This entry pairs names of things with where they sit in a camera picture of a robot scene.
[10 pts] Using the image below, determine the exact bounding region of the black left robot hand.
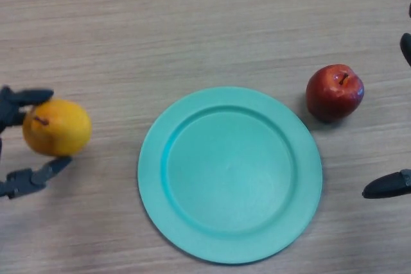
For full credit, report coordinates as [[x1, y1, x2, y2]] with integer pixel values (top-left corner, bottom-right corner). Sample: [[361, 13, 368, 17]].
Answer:
[[0, 85, 73, 200]]

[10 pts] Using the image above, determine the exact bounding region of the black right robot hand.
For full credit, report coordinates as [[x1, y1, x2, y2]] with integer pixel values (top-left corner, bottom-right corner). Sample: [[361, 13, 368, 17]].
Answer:
[[362, 1, 411, 200]]

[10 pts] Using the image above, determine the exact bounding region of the yellow pear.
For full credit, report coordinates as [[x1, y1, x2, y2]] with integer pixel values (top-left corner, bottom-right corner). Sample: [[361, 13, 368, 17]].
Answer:
[[22, 98, 93, 157]]

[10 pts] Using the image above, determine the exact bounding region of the green round plate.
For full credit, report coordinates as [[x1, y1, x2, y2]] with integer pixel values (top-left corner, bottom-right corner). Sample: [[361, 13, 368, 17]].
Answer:
[[137, 86, 323, 266]]

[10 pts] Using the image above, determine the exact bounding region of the red apple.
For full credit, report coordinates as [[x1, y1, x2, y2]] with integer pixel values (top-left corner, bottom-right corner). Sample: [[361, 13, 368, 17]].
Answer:
[[305, 64, 365, 124]]

